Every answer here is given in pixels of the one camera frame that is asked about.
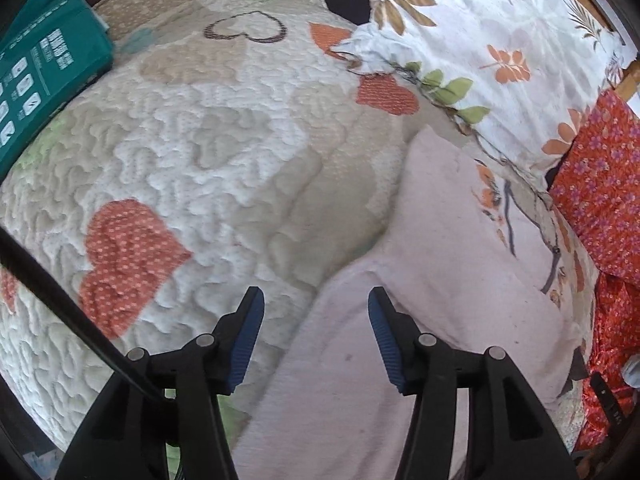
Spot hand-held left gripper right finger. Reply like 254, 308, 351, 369
367, 286, 581, 480

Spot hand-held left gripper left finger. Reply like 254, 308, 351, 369
55, 286, 266, 480

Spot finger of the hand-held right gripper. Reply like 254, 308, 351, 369
590, 372, 624, 428

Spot pale pink cloth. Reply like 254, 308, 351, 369
232, 126, 581, 480

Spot heart patterned quilt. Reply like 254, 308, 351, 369
0, 0, 601, 480

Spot orange floral cloth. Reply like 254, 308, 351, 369
547, 90, 640, 453

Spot white floral pillow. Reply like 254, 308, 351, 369
331, 0, 632, 191

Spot green cardboard box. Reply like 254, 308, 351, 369
0, 0, 115, 181

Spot black cable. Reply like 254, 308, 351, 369
0, 231, 168, 402

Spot wooden bed frame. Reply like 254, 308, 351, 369
567, 0, 640, 103

